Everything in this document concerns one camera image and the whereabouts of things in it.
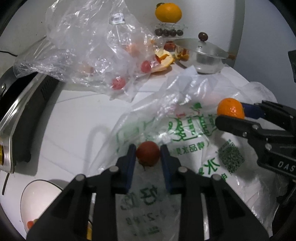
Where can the printed plastic bag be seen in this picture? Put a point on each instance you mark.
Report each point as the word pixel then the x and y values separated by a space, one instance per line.
pixel 182 116

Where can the clear plastic bag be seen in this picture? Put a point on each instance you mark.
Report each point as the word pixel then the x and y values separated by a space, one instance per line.
pixel 98 44

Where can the large orange on box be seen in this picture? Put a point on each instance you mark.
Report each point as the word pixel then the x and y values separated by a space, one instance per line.
pixel 168 12

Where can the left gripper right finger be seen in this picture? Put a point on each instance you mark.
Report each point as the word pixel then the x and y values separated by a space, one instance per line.
pixel 228 216

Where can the induction cooker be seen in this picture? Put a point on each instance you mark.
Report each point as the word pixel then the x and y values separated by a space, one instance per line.
pixel 23 101

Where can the small steel saucepan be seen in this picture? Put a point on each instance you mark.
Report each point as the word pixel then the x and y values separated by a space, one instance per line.
pixel 206 57

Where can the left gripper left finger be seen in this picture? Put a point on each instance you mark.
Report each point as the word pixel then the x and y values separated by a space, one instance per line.
pixel 67 216

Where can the cherry tomato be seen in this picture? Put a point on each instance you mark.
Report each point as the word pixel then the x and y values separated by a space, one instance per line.
pixel 31 223
pixel 148 153

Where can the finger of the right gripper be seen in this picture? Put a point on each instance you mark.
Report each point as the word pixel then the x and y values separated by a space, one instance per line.
pixel 278 114
pixel 256 136

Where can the black chopstick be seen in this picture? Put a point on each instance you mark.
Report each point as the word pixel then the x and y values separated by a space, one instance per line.
pixel 5 183

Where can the white round plate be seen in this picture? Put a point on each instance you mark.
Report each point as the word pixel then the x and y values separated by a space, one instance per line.
pixel 35 199

